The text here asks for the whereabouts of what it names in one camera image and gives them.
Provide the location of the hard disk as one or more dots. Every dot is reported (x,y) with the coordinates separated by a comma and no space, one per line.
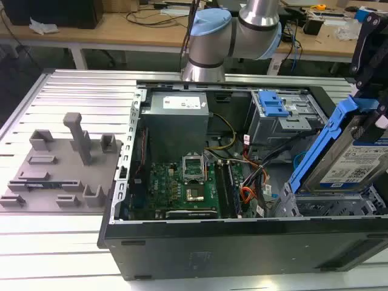
(339,163)

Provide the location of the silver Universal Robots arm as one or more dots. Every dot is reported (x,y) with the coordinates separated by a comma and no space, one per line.
(212,45)

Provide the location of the grey metal disk bay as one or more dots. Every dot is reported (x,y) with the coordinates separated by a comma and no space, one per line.
(327,204)

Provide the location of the RAM slot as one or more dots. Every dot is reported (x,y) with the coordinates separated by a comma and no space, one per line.
(235,188)
(222,188)

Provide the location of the clear plastic bag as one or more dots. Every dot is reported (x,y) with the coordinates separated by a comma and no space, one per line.
(347,31)

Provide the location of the blue cardboard box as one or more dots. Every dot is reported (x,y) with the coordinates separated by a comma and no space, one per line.
(362,13)

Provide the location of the small black device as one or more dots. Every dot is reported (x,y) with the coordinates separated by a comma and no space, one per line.
(313,25)

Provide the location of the yellow tape roll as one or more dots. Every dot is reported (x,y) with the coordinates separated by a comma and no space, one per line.
(320,7)

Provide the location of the blue plastic drive latch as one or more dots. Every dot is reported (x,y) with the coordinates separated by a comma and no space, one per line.
(272,104)

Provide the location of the grey optical drive cage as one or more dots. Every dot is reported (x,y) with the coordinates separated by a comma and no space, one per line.
(272,127)

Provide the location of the grey power supply unit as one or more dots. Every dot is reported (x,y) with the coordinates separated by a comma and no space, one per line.
(174,127)

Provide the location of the CPU socket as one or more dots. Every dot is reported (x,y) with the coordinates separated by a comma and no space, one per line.
(195,194)

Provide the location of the wooden desk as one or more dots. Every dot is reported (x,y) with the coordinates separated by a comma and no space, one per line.
(136,36)

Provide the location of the green motherboard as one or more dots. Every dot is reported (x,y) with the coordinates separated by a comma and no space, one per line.
(169,185)

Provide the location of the black open PC case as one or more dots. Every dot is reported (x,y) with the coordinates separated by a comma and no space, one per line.
(212,251)

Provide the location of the black box on desk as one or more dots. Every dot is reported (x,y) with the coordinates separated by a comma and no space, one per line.
(51,12)

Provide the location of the crumpled white paper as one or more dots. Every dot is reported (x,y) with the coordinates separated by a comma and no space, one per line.
(42,26)

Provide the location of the grey parts rack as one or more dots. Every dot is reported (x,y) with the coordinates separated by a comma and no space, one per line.
(60,169)

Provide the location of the dark RAM stick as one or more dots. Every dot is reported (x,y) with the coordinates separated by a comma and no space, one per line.
(42,183)

